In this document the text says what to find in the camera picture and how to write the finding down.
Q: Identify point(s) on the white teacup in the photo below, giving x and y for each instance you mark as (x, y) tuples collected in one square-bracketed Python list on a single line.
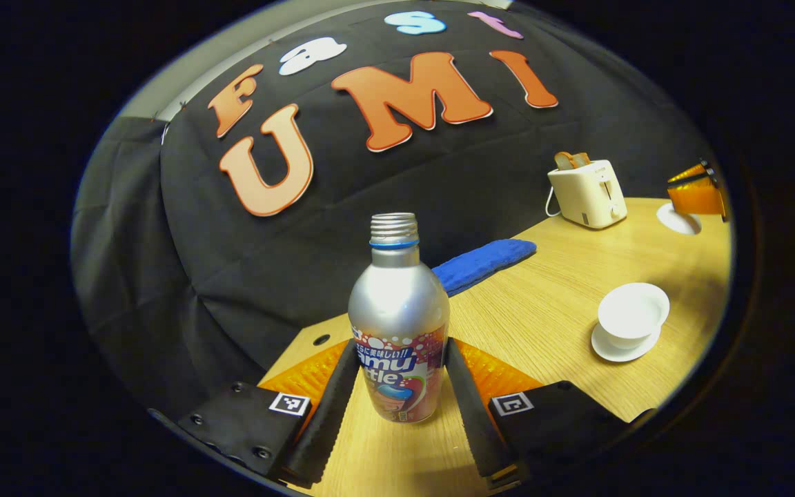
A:
[(632, 310)]

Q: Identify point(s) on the white saucer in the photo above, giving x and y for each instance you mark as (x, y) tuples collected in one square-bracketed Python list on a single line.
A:
[(611, 352)]

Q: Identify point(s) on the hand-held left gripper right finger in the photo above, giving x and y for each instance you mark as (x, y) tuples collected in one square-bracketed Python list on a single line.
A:
[(473, 421)]

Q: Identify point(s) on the silver water bottle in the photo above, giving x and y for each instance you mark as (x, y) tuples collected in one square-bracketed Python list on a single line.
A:
[(397, 304)]

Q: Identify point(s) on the blue towel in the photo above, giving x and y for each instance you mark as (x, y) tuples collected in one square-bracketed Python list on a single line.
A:
[(480, 266)]

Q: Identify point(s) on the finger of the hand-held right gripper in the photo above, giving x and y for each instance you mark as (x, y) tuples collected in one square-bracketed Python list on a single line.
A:
[(698, 176), (698, 200)]

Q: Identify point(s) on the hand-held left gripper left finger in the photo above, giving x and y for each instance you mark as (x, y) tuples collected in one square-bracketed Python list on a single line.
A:
[(328, 421)]

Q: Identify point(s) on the toasted bread slices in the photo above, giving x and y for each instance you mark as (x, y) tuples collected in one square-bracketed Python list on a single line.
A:
[(570, 161)]

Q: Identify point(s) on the white toaster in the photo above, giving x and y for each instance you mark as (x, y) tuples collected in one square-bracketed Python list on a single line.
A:
[(587, 197)]

